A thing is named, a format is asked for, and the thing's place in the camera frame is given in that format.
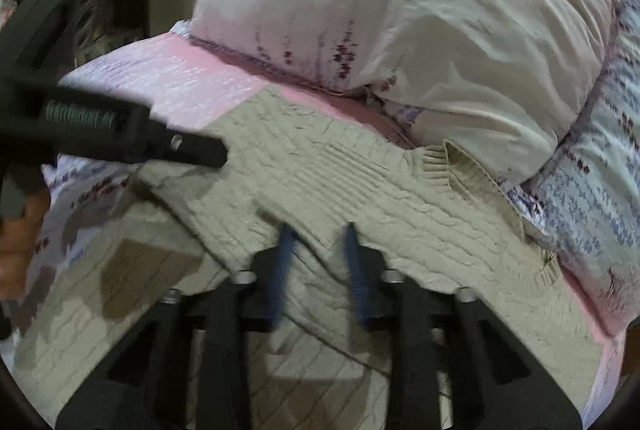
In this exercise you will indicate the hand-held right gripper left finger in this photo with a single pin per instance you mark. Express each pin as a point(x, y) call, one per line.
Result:
point(281, 270)

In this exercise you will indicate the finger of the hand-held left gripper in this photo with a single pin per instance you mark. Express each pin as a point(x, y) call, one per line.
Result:
point(195, 150)

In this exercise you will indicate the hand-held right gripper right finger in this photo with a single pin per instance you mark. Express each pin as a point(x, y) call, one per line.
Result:
point(358, 275)

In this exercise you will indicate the person's left hand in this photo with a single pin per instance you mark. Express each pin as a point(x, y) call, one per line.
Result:
point(20, 245)

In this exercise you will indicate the pink floral bed sheet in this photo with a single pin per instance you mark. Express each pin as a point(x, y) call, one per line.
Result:
point(200, 75)

